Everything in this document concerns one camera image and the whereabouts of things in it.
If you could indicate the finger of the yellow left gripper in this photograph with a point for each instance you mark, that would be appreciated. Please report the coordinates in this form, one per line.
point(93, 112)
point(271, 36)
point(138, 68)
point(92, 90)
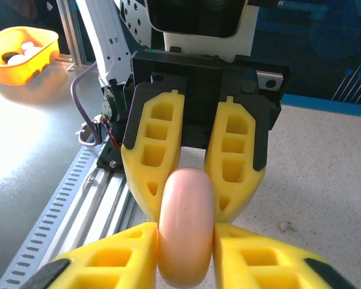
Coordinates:
point(258, 120)
point(135, 168)

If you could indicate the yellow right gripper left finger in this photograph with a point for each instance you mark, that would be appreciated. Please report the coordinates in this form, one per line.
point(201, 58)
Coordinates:
point(144, 259)

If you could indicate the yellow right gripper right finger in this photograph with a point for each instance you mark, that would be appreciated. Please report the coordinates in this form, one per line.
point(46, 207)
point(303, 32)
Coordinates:
point(225, 259)

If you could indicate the pink round charging case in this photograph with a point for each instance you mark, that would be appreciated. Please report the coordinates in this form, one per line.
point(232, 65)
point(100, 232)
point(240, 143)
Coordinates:
point(186, 225)

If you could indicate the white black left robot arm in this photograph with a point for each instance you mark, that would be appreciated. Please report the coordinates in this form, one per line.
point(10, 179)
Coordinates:
point(105, 36)

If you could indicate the white round charging case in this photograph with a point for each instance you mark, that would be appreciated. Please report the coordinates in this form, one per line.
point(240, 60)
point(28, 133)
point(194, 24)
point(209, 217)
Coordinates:
point(18, 59)

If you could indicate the lavender round charging case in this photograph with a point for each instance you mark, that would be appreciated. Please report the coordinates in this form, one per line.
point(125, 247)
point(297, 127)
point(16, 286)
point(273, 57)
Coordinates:
point(30, 45)

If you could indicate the orange plastic bin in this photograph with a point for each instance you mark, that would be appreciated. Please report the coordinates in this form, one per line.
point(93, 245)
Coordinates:
point(24, 75)

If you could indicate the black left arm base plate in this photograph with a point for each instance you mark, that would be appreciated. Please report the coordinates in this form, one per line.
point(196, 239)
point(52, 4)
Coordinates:
point(108, 156)

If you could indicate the long aluminium base rail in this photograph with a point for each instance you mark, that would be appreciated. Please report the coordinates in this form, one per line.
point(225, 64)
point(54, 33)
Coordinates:
point(108, 195)

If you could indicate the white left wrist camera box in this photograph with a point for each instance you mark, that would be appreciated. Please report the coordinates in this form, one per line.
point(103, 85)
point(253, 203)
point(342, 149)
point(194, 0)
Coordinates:
point(198, 45)

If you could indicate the aluminium frame post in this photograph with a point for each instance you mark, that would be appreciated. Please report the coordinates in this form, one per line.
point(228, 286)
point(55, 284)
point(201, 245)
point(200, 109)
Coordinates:
point(73, 30)

